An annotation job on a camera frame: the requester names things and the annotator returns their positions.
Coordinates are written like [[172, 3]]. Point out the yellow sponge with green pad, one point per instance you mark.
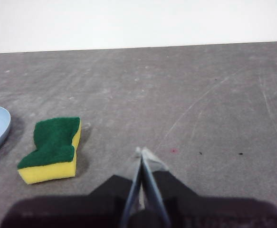
[[52, 142]]

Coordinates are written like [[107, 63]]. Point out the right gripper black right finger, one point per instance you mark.
[[200, 213]]

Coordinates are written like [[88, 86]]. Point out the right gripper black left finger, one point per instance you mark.
[[81, 211]]

